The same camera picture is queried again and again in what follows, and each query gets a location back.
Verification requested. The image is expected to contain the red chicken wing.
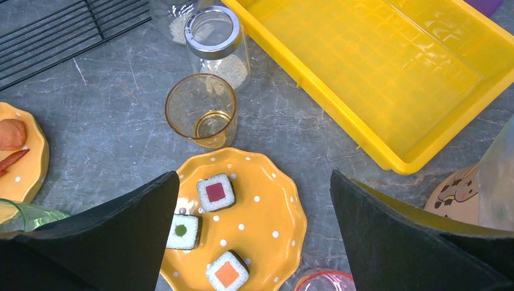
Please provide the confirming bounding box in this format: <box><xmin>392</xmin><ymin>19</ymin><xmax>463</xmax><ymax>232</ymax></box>
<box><xmin>0</xmin><ymin>149</ymin><xmax>30</xmax><ymax>176</ymax></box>

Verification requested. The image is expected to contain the orange centre sushi piece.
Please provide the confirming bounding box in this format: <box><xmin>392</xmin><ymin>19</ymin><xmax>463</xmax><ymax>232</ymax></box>
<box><xmin>205</xmin><ymin>250</ymin><xmax>250</xmax><ymax>291</ymax></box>

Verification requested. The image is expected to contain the red centre sushi piece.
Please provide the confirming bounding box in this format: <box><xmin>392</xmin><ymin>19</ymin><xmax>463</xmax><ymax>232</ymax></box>
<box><xmin>196</xmin><ymin>173</ymin><xmax>236</xmax><ymax>212</ymax></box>

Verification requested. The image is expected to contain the yellow plate with sushi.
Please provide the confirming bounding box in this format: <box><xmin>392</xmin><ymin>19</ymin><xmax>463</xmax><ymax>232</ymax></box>
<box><xmin>160</xmin><ymin>147</ymin><xmax>307</xmax><ymax>290</ymax></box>

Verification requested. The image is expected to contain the green glass cup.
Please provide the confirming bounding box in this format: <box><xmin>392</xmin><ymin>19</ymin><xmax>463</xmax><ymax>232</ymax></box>
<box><xmin>1</xmin><ymin>198</ymin><xmax>70</xmax><ymax>233</ymax></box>

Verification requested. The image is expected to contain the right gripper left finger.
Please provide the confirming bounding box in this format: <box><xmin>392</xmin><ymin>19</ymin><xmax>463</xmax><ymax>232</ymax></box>
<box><xmin>1</xmin><ymin>171</ymin><xmax>180</xmax><ymax>290</ymax></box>

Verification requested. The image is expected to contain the black wire rack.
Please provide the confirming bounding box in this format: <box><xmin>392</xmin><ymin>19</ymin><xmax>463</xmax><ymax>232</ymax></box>
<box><xmin>1</xmin><ymin>0</ymin><xmax>151</xmax><ymax>90</ymax></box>

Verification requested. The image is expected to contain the glass jar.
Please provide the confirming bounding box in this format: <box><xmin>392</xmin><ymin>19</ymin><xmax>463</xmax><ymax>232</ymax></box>
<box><xmin>149</xmin><ymin>0</ymin><xmax>199</xmax><ymax>45</ymax></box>
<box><xmin>184</xmin><ymin>5</ymin><xmax>251</xmax><ymax>91</ymax></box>

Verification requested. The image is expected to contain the round bin with plastic liner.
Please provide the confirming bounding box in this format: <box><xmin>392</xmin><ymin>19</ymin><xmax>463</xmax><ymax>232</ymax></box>
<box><xmin>424</xmin><ymin>118</ymin><xmax>513</xmax><ymax>231</ymax></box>

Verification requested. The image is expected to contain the yellow plastic bin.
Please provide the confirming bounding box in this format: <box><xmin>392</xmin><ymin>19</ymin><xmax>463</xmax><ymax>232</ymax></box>
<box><xmin>226</xmin><ymin>1</ymin><xmax>513</xmax><ymax>175</ymax></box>

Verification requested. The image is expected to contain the glass jar back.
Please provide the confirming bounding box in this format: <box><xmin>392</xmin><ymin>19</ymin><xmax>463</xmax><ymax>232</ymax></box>
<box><xmin>149</xmin><ymin>0</ymin><xmax>199</xmax><ymax>45</ymax></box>

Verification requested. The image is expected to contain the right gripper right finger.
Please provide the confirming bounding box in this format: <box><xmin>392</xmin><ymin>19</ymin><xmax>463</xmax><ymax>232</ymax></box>
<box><xmin>330</xmin><ymin>170</ymin><xmax>513</xmax><ymax>290</ymax></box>

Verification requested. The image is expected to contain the amber glass cup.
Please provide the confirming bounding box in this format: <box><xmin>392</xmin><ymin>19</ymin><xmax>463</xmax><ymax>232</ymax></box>
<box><xmin>164</xmin><ymin>73</ymin><xmax>238</xmax><ymax>150</ymax></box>

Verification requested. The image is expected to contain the pink glass cup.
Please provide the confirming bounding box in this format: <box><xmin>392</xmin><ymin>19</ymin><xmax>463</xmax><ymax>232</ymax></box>
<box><xmin>293</xmin><ymin>269</ymin><xmax>356</xmax><ymax>291</ymax></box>

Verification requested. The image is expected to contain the green centre sushi piece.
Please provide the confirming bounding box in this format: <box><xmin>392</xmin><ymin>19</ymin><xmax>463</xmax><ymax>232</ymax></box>
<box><xmin>166</xmin><ymin>214</ymin><xmax>202</xmax><ymax>250</ymax></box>

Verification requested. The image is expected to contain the yellow plate with chicken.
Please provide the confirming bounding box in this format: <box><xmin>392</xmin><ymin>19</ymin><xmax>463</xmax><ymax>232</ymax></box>
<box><xmin>1</xmin><ymin>102</ymin><xmax>49</xmax><ymax>202</ymax></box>

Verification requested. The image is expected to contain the orange chicken wing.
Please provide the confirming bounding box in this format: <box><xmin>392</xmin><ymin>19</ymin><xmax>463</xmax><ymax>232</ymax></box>
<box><xmin>1</xmin><ymin>119</ymin><xmax>27</xmax><ymax>151</ymax></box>

